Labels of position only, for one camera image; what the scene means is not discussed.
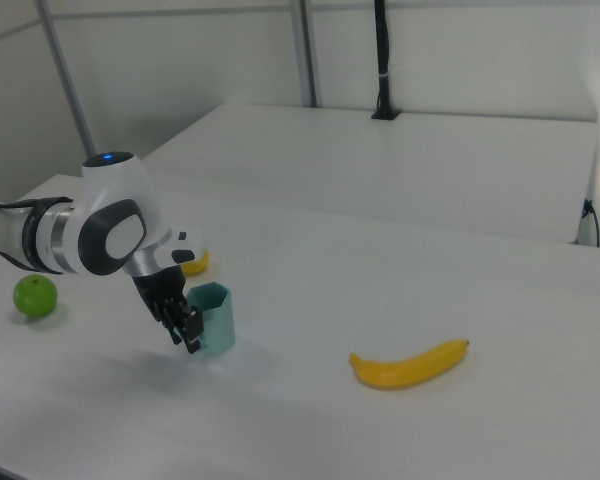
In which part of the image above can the yellow toy banana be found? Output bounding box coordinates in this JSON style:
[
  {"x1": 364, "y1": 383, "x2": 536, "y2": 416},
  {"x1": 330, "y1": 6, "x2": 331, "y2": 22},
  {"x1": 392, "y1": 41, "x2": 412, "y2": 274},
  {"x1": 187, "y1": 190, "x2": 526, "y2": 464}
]
[{"x1": 348, "y1": 338, "x2": 470, "y2": 391}]

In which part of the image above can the slanted grey metal frame post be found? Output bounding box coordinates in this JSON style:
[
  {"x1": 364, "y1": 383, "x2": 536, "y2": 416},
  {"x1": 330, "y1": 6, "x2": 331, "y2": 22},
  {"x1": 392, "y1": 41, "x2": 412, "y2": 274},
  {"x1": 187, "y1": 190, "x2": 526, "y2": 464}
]
[{"x1": 33, "y1": 0, "x2": 97, "y2": 154}]

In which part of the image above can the teal hexagonal mug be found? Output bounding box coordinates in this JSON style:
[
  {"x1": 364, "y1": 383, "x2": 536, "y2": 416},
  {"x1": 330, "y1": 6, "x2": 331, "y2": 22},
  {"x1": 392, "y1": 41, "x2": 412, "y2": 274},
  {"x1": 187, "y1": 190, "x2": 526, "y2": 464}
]
[{"x1": 186, "y1": 282, "x2": 238, "y2": 358}]

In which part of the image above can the upright grey wall frame post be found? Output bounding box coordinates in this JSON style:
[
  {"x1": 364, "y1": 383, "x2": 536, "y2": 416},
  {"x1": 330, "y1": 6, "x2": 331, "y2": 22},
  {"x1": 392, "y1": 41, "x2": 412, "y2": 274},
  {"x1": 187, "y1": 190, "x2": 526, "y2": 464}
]
[{"x1": 288, "y1": 0, "x2": 323, "y2": 108}]

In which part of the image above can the black camera stand pole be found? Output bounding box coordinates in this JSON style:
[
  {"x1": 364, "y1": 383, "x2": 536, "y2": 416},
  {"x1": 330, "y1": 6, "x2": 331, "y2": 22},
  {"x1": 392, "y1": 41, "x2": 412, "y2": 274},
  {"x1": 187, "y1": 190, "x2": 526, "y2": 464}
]
[{"x1": 370, "y1": 0, "x2": 401, "y2": 121}]

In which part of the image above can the black cable at table edge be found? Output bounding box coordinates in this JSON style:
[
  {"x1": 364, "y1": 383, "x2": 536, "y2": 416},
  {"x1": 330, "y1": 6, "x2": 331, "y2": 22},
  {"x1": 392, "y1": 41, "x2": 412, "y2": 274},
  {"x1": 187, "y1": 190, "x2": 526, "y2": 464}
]
[{"x1": 581, "y1": 198, "x2": 600, "y2": 247}]

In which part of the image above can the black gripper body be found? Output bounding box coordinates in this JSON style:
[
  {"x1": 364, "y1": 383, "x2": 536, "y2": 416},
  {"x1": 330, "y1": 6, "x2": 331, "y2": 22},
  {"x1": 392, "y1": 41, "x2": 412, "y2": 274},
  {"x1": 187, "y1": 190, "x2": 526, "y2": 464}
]
[{"x1": 131, "y1": 266, "x2": 189, "y2": 322}]

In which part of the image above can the white side table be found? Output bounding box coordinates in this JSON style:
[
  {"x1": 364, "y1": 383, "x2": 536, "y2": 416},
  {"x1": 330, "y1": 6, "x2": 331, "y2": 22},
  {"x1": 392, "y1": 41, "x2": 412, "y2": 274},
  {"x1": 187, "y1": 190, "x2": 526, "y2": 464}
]
[{"x1": 138, "y1": 102, "x2": 600, "y2": 246}]

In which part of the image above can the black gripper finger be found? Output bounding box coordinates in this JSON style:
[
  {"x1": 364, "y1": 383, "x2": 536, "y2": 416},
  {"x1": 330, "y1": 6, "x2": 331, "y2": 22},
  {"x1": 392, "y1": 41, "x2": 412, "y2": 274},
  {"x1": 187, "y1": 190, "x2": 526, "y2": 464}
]
[
  {"x1": 181, "y1": 306, "x2": 205, "y2": 355},
  {"x1": 159, "y1": 298, "x2": 186, "y2": 346}
]

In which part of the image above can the green toy apple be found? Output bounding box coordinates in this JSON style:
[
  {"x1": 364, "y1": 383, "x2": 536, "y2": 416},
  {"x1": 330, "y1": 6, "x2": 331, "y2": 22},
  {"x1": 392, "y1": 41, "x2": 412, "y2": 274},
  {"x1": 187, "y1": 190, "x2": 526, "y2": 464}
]
[{"x1": 12, "y1": 273, "x2": 59, "y2": 318}]

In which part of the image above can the yellow toy starfruit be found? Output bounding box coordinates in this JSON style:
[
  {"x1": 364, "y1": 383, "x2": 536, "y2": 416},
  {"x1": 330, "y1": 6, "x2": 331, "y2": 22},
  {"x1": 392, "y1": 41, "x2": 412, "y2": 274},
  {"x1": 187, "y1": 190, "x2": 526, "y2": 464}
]
[{"x1": 179, "y1": 249, "x2": 211, "y2": 277}]

